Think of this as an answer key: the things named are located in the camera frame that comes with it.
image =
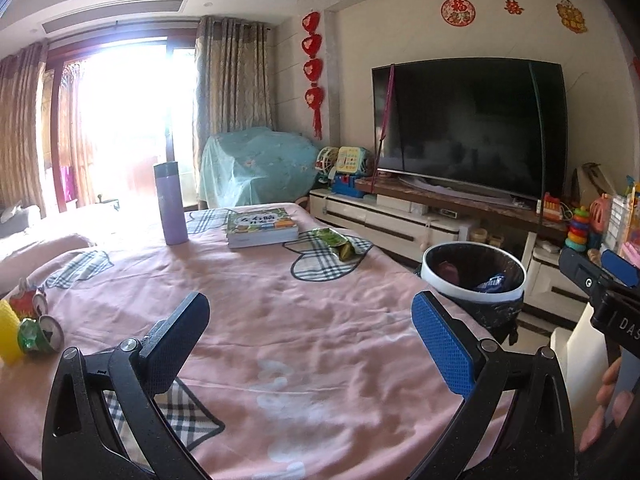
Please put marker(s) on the green snack wrapper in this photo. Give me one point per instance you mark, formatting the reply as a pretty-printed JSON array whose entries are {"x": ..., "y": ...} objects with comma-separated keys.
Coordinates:
[{"x": 325, "y": 236}]

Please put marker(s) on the pink plastic toy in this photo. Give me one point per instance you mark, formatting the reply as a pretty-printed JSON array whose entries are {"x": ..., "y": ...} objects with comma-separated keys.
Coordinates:
[{"x": 601, "y": 220}]

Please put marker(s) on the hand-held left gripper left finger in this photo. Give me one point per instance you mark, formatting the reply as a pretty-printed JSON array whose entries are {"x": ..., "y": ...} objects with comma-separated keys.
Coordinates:
[{"x": 175, "y": 345}]

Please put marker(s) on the purple thermos bottle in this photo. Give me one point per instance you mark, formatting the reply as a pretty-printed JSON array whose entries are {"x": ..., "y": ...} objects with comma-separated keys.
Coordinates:
[{"x": 171, "y": 205}]

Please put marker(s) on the large black television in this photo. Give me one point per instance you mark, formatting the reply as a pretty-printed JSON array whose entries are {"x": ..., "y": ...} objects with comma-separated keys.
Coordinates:
[{"x": 465, "y": 125}]

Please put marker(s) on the orange sheer curtain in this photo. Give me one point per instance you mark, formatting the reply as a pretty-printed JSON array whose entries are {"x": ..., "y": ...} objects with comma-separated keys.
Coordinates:
[{"x": 75, "y": 125}]

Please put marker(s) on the pink tablecloth with plaid hearts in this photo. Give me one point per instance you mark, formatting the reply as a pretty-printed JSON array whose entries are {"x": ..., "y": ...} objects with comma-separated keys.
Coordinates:
[{"x": 300, "y": 335}]

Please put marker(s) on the crushed green can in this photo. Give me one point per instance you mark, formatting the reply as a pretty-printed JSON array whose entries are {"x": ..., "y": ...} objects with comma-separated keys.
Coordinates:
[{"x": 40, "y": 336}]

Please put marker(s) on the white flat box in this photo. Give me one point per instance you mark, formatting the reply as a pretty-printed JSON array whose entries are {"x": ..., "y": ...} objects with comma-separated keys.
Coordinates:
[{"x": 400, "y": 203}]

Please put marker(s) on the ceiling air vent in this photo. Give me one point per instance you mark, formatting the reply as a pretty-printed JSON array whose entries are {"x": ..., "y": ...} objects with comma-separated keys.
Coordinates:
[{"x": 110, "y": 17}]

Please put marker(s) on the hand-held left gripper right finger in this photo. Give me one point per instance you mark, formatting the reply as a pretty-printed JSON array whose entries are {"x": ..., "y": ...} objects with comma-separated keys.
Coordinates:
[{"x": 445, "y": 345}]

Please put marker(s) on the brown cardboard piece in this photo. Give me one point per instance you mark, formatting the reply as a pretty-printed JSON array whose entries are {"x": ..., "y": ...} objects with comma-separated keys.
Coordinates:
[{"x": 595, "y": 180}]

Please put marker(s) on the children's picture book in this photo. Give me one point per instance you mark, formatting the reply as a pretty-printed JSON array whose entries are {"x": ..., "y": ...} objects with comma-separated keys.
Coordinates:
[{"x": 260, "y": 227}]

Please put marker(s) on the cream wooden chair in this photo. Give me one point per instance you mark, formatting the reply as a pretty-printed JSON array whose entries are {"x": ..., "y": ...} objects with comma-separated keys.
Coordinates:
[{"x": 575, "y": 340}]

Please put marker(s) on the blue purple snack packet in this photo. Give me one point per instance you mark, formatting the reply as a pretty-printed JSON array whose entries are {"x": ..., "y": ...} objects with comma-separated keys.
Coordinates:
[{"x": 492, "y": 285}]

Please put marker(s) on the white television cabinet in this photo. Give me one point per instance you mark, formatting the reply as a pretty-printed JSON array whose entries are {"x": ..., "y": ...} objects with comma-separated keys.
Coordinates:
[{"x": 400, "y": 225}]

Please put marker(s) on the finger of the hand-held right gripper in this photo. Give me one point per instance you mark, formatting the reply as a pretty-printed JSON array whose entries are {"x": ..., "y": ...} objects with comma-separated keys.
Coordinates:
[
  {"x": 620, "y": 267},
  {"x": 580, "y": 275}
]

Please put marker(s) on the figure wall sticker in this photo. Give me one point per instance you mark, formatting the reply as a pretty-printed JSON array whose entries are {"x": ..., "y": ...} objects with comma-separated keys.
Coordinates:
[{"x": 571, "y": 16}]

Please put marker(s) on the colourful toy cash register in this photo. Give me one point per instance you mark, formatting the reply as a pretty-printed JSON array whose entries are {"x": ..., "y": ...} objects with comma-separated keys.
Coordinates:
[{"x": 352, "y": 170}]

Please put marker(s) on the round bamboo container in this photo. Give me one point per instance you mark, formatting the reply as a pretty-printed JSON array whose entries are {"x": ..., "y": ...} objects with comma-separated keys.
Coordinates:
[{"x": 479, "y": 235}]

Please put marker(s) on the small set-top box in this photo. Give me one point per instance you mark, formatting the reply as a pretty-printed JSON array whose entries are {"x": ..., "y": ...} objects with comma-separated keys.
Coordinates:
[{"x": 448, "y": 213}]

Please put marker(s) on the beige patterned curtain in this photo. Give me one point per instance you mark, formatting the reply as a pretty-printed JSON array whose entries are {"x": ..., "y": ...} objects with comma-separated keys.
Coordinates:
[
  {"x": 22, "y": 125},
  {"x": 235, "y": 75}
]

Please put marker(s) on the olive yellow snack wrapper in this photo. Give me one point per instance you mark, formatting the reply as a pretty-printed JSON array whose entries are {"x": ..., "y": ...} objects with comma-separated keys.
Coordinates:
[{"x": 352, "y": 251}]

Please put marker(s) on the red yellow toy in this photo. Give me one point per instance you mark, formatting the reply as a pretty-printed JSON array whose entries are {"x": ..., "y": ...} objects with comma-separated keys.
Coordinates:
[{"x": 556, "y": 207}]

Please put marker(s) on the white toy basket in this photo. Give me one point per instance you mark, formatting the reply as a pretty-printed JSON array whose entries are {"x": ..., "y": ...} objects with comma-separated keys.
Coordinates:
[{"x": 326, "y": 165}]

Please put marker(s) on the maroon wrapper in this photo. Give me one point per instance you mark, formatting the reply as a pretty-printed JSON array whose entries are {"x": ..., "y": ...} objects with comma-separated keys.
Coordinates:
[{"x": 448, "y": 273}]

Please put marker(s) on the white storage rack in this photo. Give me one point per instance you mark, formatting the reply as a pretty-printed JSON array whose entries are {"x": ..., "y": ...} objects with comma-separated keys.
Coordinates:
[{"x": 626, "y": 215}]

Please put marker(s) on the person's right hand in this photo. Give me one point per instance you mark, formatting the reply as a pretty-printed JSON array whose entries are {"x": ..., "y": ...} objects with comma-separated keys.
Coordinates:
[{"x": 609, "y": 385}]

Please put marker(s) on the red character wall sticker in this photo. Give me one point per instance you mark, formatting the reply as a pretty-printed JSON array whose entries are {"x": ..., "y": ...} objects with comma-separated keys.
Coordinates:
[{"x": 514, "y": 6}]

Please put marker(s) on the black trash bin white rim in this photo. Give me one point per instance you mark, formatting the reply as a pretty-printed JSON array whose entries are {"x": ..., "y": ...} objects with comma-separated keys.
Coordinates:
[{"x": 500, "y": 310}]

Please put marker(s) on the yellow corn-shaped object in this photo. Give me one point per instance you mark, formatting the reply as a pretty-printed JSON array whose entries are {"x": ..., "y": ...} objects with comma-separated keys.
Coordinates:
[{"x": 10, "y": 332}]

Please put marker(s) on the wooden balcony door frame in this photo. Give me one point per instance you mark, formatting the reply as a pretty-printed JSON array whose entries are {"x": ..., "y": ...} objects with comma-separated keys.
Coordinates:
[{"x": 170, "y": 110}]

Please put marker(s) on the chair under teal cover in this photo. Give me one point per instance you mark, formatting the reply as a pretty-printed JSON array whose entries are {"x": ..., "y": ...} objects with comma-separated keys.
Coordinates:
[{"x": 255, "y": 165}]

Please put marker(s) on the beige sofa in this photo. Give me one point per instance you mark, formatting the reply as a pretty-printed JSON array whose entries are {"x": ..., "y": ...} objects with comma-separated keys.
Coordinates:
[{"x": 35, "y": 250}]

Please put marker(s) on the round red wall sticker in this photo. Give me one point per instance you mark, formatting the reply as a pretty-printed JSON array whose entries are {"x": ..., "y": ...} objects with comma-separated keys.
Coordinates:
[{"x": 457, "y": 11}]

